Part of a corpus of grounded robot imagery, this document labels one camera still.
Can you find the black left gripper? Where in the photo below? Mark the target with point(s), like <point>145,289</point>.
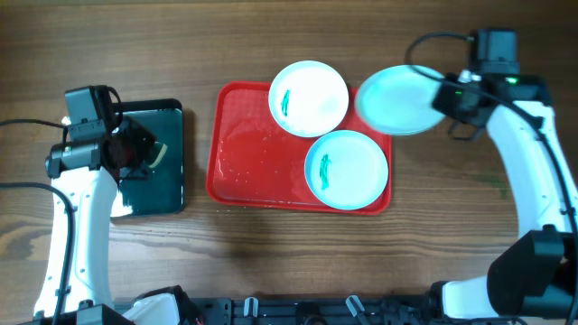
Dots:
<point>144,141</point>

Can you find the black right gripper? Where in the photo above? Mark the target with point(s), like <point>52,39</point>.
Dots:
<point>440,103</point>

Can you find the green yellow sponge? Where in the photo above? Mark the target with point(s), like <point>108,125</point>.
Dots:
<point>156,154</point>

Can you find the light blue plate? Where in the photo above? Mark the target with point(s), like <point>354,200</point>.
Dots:
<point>346,170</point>
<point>399,100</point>

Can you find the white plate top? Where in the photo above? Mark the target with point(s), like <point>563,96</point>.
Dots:
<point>308,98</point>

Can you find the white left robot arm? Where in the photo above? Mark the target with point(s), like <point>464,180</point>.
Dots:
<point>85,169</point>

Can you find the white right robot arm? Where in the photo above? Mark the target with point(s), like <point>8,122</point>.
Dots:
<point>537,275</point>

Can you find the black water tray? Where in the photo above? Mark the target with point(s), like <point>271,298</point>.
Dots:
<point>158,190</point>

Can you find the red plastic tray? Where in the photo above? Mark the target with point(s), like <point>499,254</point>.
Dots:
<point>253,161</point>

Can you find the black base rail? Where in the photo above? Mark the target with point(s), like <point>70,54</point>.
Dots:
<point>172,305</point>

